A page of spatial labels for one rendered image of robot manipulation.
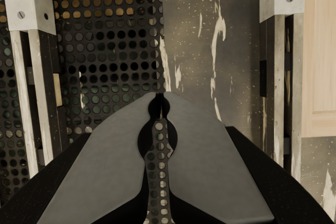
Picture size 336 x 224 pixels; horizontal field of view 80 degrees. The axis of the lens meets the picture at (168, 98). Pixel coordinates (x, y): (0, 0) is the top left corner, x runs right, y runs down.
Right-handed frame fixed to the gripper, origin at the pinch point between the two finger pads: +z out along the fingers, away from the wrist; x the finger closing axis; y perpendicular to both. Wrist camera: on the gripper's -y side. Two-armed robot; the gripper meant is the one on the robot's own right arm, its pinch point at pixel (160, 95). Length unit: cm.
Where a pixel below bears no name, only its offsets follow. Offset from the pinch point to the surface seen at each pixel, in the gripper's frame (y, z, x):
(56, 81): 14.0, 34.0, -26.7
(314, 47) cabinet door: 9, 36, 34
